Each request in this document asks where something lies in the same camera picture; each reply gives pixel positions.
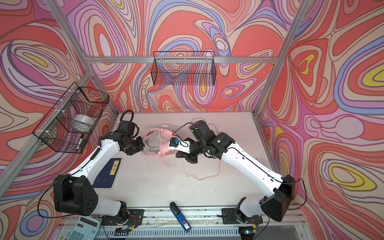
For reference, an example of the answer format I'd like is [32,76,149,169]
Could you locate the blue black stapler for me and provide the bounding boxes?
[170,202,192,233]

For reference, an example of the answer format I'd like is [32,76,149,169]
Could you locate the aluminium front rail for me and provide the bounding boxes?
[53,206,312,240]

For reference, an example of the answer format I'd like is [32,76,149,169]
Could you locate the pink headphones with cable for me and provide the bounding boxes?
[141,128,223,181]

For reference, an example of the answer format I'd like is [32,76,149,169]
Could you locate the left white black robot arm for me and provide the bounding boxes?
[54,121,145,220]

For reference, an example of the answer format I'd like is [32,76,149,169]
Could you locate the black wire basket back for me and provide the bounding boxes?
[151,51,217,86]

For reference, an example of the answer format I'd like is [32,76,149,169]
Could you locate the light green calculator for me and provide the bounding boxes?
[65,217,101,240]

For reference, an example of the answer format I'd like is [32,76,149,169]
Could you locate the white headphones with grey cable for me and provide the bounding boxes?
[142,118,219,154]

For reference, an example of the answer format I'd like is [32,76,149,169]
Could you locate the white tape roll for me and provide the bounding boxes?
[70,114,95,134]

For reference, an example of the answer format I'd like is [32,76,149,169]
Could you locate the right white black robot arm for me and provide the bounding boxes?
[169,120,296,223]

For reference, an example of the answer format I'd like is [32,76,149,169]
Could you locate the black wire basket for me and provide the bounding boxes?
[33,83,110,154]
[151,51,217,86]

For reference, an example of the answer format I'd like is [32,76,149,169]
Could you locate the dark blue notebook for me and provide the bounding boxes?
[93,158,122,189]

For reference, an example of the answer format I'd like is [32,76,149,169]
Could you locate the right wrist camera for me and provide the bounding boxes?
[168,138,191,154]

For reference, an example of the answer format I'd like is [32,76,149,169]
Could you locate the black wire basket left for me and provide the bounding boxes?
[33,83,110,154]

